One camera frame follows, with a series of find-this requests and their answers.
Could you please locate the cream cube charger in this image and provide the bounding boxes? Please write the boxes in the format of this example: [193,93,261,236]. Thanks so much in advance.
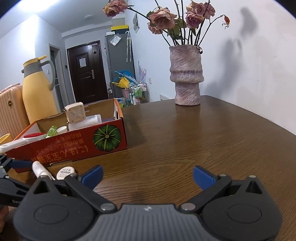
[65,102,86,123]

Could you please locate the pink ribbed suitcase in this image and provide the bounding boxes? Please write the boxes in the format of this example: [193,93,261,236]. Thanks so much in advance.
[0,83,30,139]

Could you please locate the yellow watering can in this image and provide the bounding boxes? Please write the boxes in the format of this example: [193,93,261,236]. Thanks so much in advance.
[112,77,130,89]

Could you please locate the green spray bottle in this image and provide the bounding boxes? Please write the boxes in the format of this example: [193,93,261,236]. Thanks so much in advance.
[46,126,58,138]

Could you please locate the grey refrigerator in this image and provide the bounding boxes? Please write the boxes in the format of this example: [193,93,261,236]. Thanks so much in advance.
[105,29,135,98]

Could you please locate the red cardboard box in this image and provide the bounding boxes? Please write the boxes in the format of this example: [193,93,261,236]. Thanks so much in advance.
[6,99,127,167]

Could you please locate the red white lint brush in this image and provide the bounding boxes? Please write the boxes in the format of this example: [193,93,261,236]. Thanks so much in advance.
[1,133,47,153]

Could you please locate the wall picture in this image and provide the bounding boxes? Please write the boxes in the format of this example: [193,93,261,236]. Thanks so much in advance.
[132,14,140,33]

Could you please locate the pink ceramic vase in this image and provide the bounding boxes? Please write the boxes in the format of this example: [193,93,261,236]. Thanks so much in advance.
[169,45,204,106]

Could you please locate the white ribbed bottle cap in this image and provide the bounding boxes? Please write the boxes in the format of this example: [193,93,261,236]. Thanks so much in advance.
[57,126,68,135]

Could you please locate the small white tube bottle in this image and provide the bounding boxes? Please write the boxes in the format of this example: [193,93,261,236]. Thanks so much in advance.
[32,161,55,180]

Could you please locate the wire trolley with bottles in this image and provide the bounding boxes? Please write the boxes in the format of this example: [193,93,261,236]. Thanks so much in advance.
[128,83,149,105]

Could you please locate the yellow box on fridge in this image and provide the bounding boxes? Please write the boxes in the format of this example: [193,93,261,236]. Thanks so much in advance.
[111,25,129,31]

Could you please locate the white plastic jar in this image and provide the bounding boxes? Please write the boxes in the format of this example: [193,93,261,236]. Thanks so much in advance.
[68,114,102,131]

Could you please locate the purple gear-shaped cap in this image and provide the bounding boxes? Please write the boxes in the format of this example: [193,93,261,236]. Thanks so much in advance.
[102,118,116,123]

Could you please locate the dark entrance door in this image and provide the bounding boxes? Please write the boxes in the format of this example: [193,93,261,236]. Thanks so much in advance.
[67,41,108,104]

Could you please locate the yellow thermos jug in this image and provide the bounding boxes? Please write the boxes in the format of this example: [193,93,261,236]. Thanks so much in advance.
[22,55,58,123]

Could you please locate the yellow mug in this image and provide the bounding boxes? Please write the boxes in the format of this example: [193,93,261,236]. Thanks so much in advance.
[0,133,13,145]

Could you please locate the dried pink roses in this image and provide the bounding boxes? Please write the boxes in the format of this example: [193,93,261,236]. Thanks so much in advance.
[102,1,230,47]

